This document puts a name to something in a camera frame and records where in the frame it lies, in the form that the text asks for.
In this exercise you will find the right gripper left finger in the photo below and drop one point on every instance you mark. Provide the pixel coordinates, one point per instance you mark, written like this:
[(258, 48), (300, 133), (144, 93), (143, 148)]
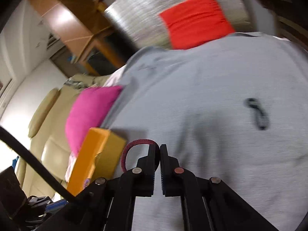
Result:
[(109, 204)]

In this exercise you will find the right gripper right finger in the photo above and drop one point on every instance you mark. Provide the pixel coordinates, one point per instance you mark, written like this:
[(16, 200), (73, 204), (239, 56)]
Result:
[(207, 204)]

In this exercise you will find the orange cardboard box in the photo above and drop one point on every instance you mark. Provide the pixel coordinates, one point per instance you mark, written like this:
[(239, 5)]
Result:
[(99, 157)]

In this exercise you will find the beige leather sofa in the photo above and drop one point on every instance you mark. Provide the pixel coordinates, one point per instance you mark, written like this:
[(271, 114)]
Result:
[(48, 142)]

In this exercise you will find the pink pillow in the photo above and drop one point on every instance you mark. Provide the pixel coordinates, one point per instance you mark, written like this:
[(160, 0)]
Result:
[(89, 110)]

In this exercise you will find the grey blanket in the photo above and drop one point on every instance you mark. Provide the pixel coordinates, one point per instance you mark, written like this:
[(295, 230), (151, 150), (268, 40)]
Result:
[(235, 108)]

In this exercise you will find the red pillow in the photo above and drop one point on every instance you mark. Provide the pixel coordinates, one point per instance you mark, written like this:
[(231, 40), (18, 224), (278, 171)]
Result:
[(195, 22)]

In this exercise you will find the wooden cabinet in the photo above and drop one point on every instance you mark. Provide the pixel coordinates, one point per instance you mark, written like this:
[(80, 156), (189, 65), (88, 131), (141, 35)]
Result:
[(86, 32)]

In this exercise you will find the silver insulation sheet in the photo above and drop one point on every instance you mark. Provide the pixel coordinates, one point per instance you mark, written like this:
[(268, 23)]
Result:
[(140, 23)]

